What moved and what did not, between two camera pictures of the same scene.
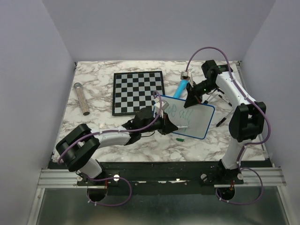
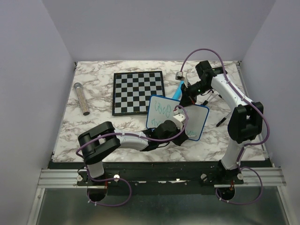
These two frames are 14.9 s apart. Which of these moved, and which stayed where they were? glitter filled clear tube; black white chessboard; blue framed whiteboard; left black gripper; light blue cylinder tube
Moved: blue framed whiteboard; left black gripper
Stayed: black white chessboard; light blue cylinder tube; glitter filled clear tube
